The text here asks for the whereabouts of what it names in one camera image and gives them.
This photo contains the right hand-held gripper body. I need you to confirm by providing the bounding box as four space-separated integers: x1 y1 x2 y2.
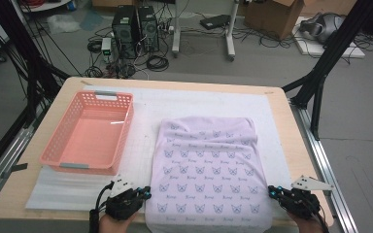
279 175 334 221

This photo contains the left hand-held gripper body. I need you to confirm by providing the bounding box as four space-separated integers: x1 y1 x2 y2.
105 174 145 221

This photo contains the lilac printed towel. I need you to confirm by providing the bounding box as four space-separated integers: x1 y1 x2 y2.
144 116 274 233

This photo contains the pink plastic basket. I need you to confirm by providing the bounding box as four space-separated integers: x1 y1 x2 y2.
38 90 135 177

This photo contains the person's left hand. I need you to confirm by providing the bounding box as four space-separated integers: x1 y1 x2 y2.
98 212 139 233

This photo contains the person's right hand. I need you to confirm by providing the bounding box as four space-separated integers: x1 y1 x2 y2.
288 212 324 233

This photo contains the white foam mat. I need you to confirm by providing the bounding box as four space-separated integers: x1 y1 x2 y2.
24 84 304 218

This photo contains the white floor board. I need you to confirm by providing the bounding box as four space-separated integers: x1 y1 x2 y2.
291 16 366 59

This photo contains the small white power box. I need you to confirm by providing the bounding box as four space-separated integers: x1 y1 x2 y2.
100 37 113 56

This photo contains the black computer tower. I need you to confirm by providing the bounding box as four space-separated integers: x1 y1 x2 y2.
111 4 140 60
137 5 160 52

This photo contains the white metal stand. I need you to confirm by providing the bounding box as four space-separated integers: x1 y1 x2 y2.
171 0 241 62

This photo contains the open cardboard box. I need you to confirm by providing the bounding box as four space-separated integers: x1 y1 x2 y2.
243 0 305 41

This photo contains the grey headset device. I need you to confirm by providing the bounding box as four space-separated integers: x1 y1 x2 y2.
299 12 346 45

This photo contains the teal floor sheet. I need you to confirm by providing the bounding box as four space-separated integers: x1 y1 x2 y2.
79 9 106 32

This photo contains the black flat device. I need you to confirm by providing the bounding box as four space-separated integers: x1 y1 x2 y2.
199 14 231 31

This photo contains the clear plastic bag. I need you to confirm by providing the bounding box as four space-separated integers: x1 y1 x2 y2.
47 13 82 35

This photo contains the brown cardboard box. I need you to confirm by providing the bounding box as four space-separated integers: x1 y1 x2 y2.
91 0 137 9
302 0 358 17

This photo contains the white round table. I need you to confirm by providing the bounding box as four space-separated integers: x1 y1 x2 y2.
18 0 74 14

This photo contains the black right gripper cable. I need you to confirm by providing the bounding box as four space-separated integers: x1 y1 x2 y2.
307 193 330 233

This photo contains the aluminium rail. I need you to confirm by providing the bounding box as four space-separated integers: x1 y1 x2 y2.
289 100 360 233
0 106 51 212

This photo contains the coiled black cable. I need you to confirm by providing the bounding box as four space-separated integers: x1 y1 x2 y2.
85 65 104 79
146 54 170 73

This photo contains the black frame stand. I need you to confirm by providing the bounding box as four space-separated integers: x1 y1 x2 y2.
281 0 373 142
0 0 72 127

